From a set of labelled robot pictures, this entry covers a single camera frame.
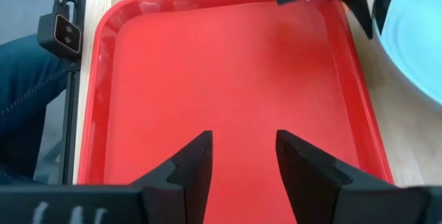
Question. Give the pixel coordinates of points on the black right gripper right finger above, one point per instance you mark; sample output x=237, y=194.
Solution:
x=317, y=189

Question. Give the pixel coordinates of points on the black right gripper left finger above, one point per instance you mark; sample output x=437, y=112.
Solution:
x=190, y=182

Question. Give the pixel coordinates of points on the pale teal round plate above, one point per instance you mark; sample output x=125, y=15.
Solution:
x=414, y=37

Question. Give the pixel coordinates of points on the red plastic tray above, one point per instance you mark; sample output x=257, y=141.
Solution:
x=221, y=79

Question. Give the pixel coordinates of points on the person's leg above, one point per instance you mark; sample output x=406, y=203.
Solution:
x=24, y=89

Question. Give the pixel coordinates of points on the black table-level camera box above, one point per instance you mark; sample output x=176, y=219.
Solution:
x=60, y=34

